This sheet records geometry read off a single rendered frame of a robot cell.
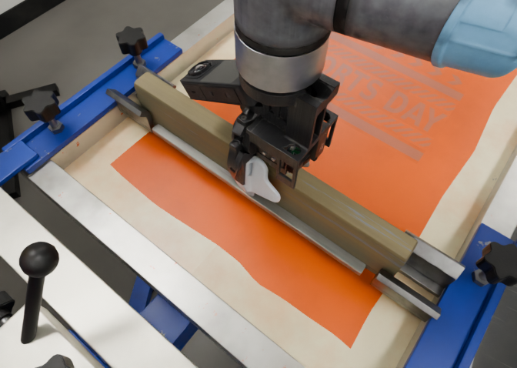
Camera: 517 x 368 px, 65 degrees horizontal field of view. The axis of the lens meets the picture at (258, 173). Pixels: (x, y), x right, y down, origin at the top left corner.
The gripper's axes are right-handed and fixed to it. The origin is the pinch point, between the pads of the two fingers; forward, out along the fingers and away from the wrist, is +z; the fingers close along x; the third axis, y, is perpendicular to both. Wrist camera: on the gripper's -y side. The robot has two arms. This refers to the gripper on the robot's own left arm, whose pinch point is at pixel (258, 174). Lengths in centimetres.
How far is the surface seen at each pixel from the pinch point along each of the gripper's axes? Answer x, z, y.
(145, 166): -6.6, 5.5, -15.9
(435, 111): 29.5, 5.1, 13.3
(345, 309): -6.1, 5.2, 18.0
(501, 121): 33.9, 5.0, 22.4
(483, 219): 13.0, 1.6, 26.0
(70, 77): 37, 102, -146
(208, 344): -14, 101, -9
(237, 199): -2.5, 5.4, -1.7
